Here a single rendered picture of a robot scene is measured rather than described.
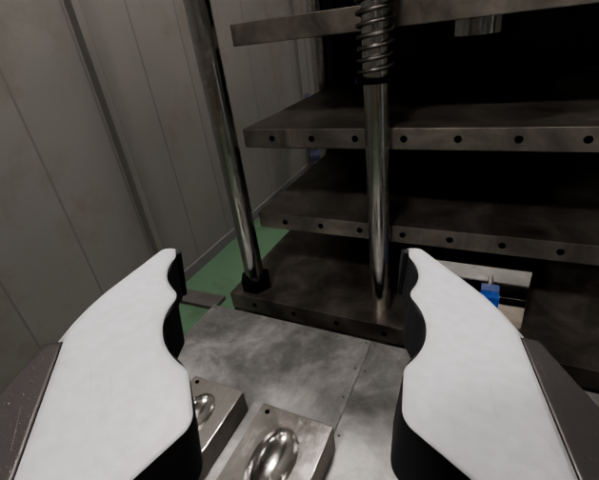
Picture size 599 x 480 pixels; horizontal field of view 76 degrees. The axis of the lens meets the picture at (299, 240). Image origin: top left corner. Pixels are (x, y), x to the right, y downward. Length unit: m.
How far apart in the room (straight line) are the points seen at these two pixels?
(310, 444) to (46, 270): 1.74
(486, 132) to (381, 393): 0.60
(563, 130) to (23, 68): 2.04
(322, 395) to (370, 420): 0.12
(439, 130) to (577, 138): 0.25
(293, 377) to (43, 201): 1.59
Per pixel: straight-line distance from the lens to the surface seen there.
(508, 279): 1.05
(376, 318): 1.11
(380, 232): 0.99
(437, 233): 1.01
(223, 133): 1.06
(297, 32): 1.01
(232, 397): 0.88
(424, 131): 0.92
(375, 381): 0.94
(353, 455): 0.84
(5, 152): 2.12
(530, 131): 0.91
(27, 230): 2.17
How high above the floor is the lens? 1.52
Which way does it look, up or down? 29 degrees down
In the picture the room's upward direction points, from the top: 8 degrees counter-clockwise
